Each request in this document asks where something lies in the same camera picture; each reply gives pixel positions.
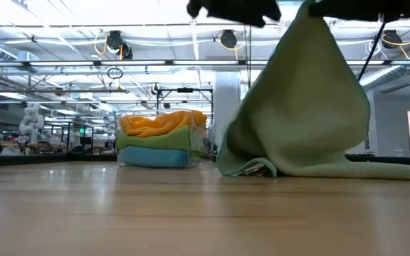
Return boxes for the orange microfiber towel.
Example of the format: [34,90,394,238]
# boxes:
[119,110,209,139]

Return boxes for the white building column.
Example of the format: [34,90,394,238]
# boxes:
[214,70,242,146]

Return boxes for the white robot figure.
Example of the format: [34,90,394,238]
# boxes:
[18,102,46,146]

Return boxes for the pale green microfiber towel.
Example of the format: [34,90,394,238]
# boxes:
[216,0,410,181]

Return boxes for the blue microfiber towel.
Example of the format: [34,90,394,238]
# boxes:
[119,145,195,169]

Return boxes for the long black right arm cable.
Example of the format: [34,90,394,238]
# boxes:
[357,21,387,82]

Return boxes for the black background gantry frame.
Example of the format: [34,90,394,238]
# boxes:
[157,87,214,114]

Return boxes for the bright green microfiber towel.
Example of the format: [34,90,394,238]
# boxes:
[116,126,206,157]

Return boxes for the clear plastic bin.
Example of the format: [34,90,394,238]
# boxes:
[114,109,216,169]

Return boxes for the black ceiling cable reel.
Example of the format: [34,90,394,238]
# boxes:
[381,29,404,50]
[220,29,238,50]
[105,30,127,54]

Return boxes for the black hanging cable loop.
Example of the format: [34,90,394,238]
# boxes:
[107,67,124,80]

